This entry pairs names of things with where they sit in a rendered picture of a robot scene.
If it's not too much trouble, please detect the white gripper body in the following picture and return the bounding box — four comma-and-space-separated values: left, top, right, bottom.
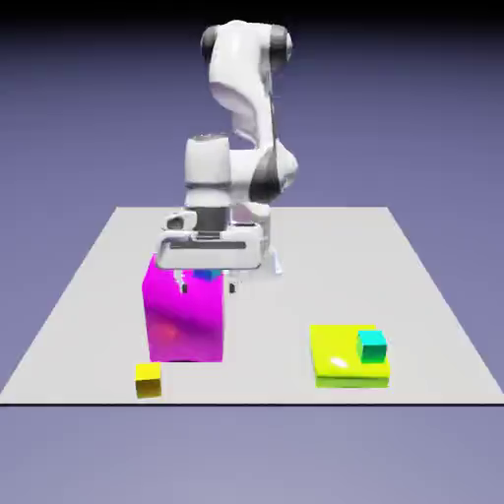
156, 222, 264, 272

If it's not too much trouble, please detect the small yellow cube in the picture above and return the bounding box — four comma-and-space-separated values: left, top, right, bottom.
134, 362, 163, 400

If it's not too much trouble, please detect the small cyan cube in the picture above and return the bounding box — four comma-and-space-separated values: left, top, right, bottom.
356, 329, 389, 365

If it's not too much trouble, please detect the large magenta box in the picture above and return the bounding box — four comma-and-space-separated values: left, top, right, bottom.
141, 252, 225, 364

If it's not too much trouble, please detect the large yellow-green box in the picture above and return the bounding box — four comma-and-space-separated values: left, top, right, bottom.
309, 324, 392, 390

